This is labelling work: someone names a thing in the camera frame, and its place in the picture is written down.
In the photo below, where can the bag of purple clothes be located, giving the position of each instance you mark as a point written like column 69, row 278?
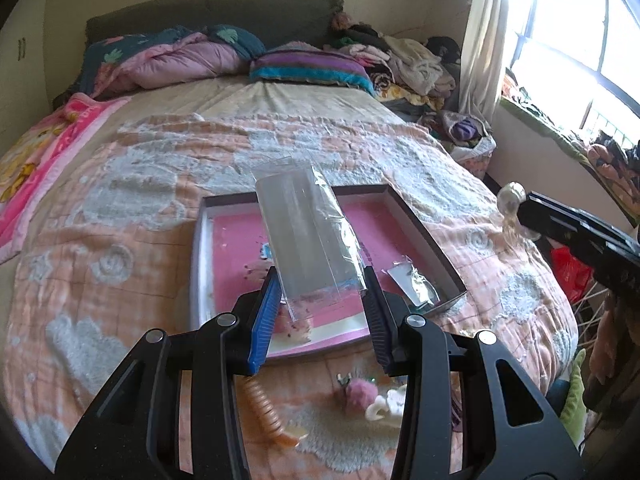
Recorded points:
column 465, row 132

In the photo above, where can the pile of clothes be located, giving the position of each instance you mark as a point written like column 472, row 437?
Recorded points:
column 410, row 60

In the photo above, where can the peach and white quilted blanket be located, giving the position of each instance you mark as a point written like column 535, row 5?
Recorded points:
column 125, row 260

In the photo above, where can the cream curtain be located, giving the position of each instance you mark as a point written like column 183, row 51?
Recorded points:
column 485, row 35

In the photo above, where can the colourful cloth on window sill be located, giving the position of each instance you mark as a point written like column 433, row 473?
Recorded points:
column 560, row 135

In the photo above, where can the brown hanging cloth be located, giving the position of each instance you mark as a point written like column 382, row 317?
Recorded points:
column 610, row 350

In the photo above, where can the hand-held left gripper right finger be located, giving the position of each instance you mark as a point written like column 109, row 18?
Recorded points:
column 377, row 330

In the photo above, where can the dark green headboard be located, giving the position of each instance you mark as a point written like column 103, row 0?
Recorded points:
column 200, row 15

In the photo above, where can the pink tulle bow hair accessory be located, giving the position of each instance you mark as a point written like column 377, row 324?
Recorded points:
column 295, row 334

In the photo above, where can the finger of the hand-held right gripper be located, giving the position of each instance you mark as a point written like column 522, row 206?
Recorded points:
column 555, row 227
column 600, row 227

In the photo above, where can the cream bed sheet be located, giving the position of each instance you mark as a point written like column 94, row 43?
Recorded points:
column 300, row 100

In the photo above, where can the white wardrobe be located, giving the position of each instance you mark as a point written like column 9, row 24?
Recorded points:
column 25, row 60

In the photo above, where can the large clear plastic bag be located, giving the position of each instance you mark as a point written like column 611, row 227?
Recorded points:
column 300, row 230

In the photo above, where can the clear pearl claw hair clip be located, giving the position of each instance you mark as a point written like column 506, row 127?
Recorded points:
column 510, row 197

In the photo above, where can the striped purple and teal pillow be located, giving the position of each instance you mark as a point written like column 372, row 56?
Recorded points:
column 310, row 67

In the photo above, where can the pink cartoon blanket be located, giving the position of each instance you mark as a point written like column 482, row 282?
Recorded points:
column 45, row 150

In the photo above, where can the small clear plastic packet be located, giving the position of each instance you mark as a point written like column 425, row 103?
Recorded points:
column 407, row 282

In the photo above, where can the green plush cloth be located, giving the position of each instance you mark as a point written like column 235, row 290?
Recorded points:
column 575, row 400

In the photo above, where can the shallow box with pink lining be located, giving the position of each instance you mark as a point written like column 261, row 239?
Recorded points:
column 235, row 250

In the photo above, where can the red plastic bag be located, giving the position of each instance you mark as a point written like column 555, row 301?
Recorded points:
column 570, row 272

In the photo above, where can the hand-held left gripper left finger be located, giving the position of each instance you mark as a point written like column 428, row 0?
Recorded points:
column 262, row 325

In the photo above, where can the pink pompom hair clip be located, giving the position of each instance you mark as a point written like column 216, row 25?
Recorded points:
column 360, row 392

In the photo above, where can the window with dark frame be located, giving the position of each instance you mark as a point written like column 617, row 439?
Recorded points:
column 565, row 20

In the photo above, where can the teal and pink floral comforter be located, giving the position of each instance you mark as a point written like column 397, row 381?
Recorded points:
column 175, row 60

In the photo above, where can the white flower hair clip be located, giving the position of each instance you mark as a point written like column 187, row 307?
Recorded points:
column 382, row 406

